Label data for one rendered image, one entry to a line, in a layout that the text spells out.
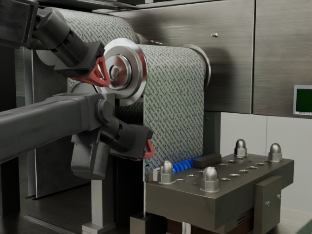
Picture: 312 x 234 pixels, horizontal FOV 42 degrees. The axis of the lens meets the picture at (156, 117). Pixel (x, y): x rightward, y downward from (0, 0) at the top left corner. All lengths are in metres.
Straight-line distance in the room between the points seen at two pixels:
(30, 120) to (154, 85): 0.40
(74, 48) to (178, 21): 0.49
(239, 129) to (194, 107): 2.73
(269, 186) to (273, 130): 2.70
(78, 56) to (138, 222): 0.37
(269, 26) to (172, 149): 0.39
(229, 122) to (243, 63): 2.70
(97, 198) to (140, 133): 0.20
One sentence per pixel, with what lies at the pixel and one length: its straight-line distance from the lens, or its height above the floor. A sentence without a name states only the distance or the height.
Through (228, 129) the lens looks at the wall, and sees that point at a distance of 3.80.
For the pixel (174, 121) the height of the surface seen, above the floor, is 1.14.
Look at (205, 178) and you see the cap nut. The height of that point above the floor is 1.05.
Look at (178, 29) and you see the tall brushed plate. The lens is 1.21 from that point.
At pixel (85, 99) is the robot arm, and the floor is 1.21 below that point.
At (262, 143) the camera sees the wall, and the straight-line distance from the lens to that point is 3.67.
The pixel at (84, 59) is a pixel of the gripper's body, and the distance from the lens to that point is 0.81.
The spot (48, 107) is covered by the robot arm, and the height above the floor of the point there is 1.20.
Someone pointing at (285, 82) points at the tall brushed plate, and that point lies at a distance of 1.06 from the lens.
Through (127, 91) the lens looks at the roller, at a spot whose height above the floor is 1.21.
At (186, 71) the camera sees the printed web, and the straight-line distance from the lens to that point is 0.99.
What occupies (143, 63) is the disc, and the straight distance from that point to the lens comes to 0.86.
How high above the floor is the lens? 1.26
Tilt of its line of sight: 7 degrees down
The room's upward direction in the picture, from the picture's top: straight up
